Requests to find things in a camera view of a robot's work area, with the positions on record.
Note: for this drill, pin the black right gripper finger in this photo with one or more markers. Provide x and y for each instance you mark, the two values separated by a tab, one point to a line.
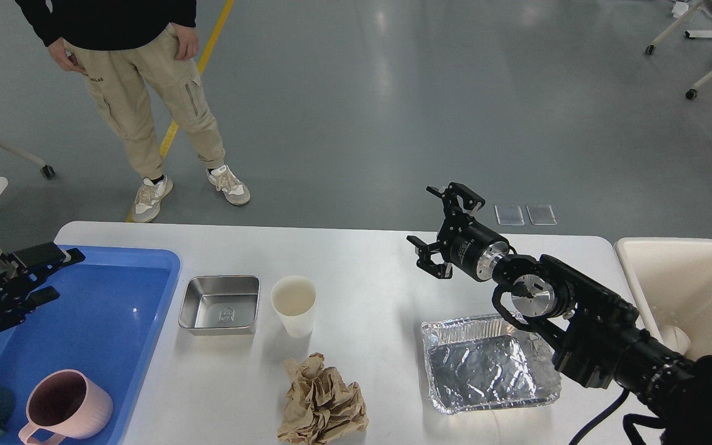
459	204
425	252

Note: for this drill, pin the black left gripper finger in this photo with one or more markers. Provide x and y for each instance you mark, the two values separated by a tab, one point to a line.
36	298
35	264

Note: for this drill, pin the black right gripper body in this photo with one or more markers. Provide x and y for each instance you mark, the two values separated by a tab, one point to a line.
472	248

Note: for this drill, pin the pink ribbed mug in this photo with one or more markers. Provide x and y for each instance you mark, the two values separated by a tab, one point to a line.
65	404

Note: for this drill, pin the stainless steel rectangular dish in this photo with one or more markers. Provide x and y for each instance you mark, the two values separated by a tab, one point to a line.
220	305

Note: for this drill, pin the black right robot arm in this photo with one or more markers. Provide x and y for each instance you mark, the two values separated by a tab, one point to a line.
590	328

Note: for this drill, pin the person's right hand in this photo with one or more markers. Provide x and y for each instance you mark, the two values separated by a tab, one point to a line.
65	60

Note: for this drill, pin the person's left hand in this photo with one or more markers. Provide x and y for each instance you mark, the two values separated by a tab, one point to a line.
188	42

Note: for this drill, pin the clear floor plate left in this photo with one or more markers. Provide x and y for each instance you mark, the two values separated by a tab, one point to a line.
509	215

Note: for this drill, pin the clear floor plate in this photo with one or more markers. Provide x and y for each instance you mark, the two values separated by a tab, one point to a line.
509	215
541	215

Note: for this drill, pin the clear floor plate right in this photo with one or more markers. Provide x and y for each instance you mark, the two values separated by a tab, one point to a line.
541	215

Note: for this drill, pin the blue plastic tray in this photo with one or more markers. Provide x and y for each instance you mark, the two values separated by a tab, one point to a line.
105	323

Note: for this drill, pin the aluminium foil tray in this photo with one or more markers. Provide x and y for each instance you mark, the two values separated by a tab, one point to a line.
486	363

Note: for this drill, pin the white paper cup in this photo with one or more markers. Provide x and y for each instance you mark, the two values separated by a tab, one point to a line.
293	298

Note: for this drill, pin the crumpled brown paper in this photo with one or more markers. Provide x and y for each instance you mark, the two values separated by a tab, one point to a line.
320	406

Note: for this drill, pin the crumpled white cup in bin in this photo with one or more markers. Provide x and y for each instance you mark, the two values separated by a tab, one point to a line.
675	339

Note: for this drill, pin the beige plastic bin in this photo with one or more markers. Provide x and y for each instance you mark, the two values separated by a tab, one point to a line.
671	282

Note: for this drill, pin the person in beige trousers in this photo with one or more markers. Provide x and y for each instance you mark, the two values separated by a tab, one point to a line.
127	47

